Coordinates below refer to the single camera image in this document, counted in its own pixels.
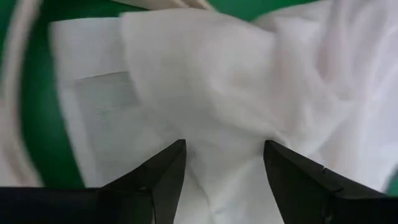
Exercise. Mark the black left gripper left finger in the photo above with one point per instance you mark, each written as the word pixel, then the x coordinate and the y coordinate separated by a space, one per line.
pixel 93 205

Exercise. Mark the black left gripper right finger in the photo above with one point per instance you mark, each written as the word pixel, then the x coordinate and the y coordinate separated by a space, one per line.
pixel 326 202

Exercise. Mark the white button shirt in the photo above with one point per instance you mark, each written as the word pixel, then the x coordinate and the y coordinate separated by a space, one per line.
pixel 217 77

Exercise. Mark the cream folded cloth pile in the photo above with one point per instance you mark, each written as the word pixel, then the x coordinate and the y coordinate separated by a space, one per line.
pixel 12 93

